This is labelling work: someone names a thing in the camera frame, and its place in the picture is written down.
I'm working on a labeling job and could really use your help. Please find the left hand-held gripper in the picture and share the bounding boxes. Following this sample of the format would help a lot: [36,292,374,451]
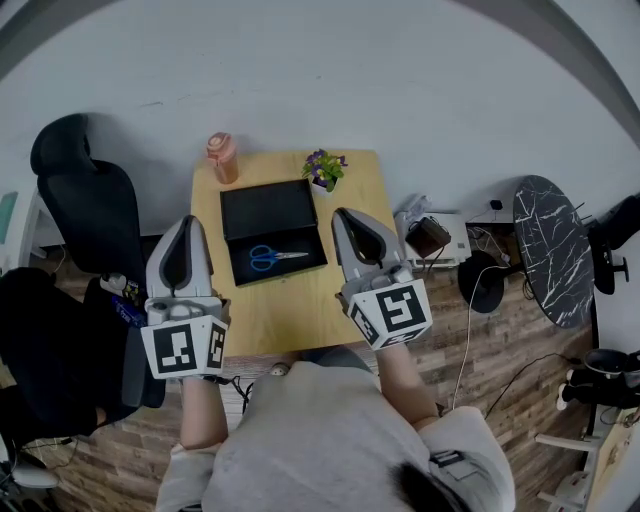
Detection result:
[139,215,232,382]

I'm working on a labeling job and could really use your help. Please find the white chair base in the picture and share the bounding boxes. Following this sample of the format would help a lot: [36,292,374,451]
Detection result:
[0,434,61,494]

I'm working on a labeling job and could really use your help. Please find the person's gray shirt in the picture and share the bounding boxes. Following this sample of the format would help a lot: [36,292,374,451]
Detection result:
[155,359,516,512]

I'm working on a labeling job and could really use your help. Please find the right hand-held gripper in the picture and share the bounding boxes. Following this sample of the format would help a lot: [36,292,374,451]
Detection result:
[333,207,434,352]

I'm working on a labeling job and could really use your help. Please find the black round stand base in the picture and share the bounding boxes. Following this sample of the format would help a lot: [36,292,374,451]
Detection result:
[457,249,512,315]

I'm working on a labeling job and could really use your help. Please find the potted purple flower plant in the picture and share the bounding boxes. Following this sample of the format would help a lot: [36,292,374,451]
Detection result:
[301,148,350,195]

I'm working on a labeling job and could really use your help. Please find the white cable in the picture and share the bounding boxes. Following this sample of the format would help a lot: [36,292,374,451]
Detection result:
[449,264,501,412]

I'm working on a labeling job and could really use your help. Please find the black case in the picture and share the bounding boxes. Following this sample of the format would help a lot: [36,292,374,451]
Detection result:
[219,178,329,289]

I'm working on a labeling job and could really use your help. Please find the black cable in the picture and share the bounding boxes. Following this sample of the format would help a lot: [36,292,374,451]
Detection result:
[482,352,581,419]

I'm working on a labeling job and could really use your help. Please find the white appliance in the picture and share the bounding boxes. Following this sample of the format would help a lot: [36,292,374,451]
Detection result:
[394,194,471,269]

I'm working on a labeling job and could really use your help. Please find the black marble round table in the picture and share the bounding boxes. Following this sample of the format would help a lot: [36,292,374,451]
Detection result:
[513,174,596,330]

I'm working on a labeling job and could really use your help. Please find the pink water bottle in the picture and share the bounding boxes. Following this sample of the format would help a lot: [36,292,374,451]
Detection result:
[205,131,240,186]

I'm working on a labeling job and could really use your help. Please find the person's left forearm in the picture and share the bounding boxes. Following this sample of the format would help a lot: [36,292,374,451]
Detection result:
[178,374,230,451]

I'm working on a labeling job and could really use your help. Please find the white desk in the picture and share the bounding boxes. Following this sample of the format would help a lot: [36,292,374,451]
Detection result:
[0,189,66,274]

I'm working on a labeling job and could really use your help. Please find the person's right forearm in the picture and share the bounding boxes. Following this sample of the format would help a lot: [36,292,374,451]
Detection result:
[377,344,442,431]

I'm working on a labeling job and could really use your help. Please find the black office chair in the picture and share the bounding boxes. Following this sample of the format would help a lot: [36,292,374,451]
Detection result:
[29,113,147,289]

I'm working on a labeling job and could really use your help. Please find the blue-handled scissors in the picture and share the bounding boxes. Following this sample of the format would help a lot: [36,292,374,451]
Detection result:
[248,243,310,273]

